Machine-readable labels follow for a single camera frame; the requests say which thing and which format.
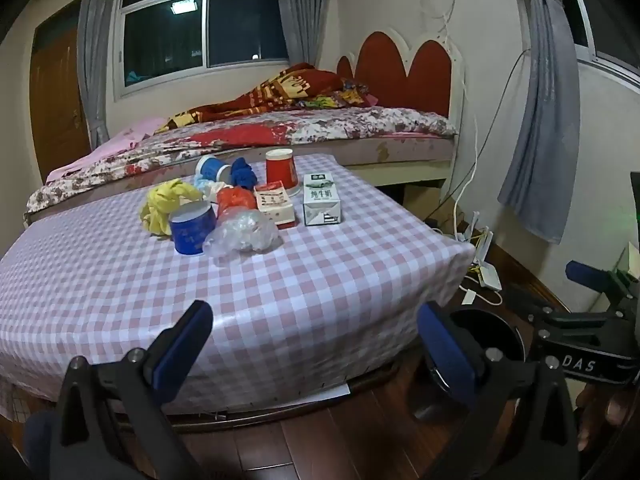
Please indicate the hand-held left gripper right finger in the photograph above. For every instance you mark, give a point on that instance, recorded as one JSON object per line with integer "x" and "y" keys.
{"x": 445, "y": 350}

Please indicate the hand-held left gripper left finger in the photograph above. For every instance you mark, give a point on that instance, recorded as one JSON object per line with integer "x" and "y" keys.
{"x": 182, "y": 350}

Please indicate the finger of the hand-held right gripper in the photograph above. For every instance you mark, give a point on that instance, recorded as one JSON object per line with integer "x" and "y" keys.
{"x": 550, "y": 317}
{"x": 582, "y": 272}

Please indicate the black trash bin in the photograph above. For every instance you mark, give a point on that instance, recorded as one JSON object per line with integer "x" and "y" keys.
{"x": 500, "y": 330}

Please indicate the blue paper cup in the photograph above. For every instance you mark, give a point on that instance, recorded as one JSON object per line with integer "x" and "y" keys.
{"x": 190, "y": 232}
{"x": 212, "y": 167}

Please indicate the clear plastic bag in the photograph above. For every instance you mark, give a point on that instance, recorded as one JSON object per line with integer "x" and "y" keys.
{"x": 245, "y": 232}

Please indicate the red plastic bag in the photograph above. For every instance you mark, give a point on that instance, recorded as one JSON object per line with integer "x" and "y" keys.
{"x": 235, "y": 200}

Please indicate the light blue plastic bag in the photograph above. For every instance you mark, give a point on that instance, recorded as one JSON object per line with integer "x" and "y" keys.
{"x": 204, "y": 184}

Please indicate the red white small carton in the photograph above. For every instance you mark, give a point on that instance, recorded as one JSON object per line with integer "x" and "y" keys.
{"x": 274, "y": 207}

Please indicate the dark blue cloth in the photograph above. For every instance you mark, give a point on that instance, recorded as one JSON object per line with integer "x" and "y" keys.
{"x": 243, "y": 172}

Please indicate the green white milk carton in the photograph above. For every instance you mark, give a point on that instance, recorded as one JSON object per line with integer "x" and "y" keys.
{"x": 320, "y": 200}

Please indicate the red paper cup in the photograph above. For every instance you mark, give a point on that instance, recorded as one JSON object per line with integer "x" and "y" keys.
{"x": 281, "y": 172}

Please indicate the person's right hand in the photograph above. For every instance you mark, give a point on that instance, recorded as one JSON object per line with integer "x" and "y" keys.
{"x": 597, "y": 410}

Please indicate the white power adapter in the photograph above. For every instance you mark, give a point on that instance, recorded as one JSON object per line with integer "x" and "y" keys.
{"x": 469, "y": 296}

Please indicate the white router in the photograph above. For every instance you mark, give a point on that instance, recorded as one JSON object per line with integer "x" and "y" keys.
{"x": 490, "y": 277}

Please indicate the pink checked tablecloth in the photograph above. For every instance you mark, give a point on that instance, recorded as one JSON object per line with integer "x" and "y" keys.
{"x": 300, "y": 285}

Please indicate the tied grey curtain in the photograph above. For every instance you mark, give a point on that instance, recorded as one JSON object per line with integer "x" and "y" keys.
{"x": 545, "y": 135}

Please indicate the cardboard box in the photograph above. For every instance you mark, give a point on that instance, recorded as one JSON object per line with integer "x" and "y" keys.
{"x": 420, "y": 197}

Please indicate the pink cloth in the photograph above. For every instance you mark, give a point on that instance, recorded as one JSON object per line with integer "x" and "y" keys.
{"x": 135, "y": 132}

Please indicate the grey framed window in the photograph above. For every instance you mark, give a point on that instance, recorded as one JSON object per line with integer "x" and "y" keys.
{"x": 580, "y": 25}

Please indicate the brown wooden door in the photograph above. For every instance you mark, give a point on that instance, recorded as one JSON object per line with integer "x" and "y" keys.
{"x": 55, "y": 110}

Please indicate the red scalloped headboard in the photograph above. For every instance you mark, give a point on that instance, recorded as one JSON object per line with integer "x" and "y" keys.
{"x": 390, "y": 75}

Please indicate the red patterned blanket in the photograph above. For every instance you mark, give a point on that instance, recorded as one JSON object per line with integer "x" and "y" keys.
{"x": 280, "y": 90}

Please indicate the white framed window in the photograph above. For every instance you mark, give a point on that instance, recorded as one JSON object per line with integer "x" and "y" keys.
{"x": 165, "y": 35}

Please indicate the cream bed frame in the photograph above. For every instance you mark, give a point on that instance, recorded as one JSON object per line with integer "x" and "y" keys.
{"x": 400, "y": 165}

